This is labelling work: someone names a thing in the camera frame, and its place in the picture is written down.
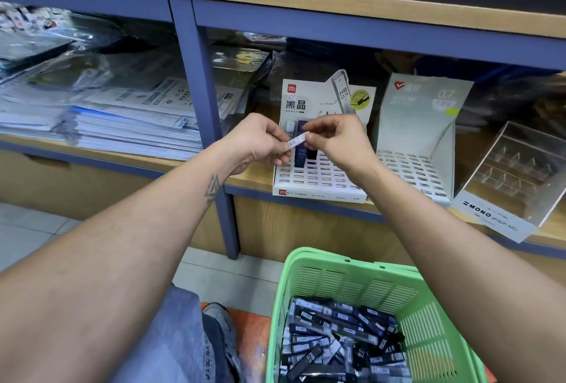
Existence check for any single lead case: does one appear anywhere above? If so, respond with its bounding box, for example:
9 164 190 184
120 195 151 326
285 131 311 149

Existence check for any person's right hand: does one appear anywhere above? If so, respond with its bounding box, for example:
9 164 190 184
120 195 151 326
302 113 381 180

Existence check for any white display box red label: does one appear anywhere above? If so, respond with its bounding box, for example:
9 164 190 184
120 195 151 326
272 69 377 204

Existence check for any green plastic basket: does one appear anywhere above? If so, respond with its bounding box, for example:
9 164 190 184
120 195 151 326
265 247 489 383

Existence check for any person's right forearm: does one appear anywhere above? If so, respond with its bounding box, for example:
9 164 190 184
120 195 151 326
354 161 566 383

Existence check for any pile of lead cases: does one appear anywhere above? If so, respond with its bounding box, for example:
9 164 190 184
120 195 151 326
278 297 414 383

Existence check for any pale green display box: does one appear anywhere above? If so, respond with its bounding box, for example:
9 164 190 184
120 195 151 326
376 74 474 205

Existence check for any person's left forearm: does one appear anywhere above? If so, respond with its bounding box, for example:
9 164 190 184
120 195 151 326
0 152 244 383

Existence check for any colourful printed mat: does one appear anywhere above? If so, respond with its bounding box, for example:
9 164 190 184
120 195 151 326
199 301 274 383

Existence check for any person's left hand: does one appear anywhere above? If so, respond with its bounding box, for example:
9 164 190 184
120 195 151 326
216 113 293 176

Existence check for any grey sneaker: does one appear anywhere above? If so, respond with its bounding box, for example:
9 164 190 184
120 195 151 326
202 301 247 383

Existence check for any clear plastic display box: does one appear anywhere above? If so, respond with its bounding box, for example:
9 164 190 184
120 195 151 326
451 122 566 244

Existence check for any stack of wrapped paper packs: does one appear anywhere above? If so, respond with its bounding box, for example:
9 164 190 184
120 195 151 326
0 5 271 162

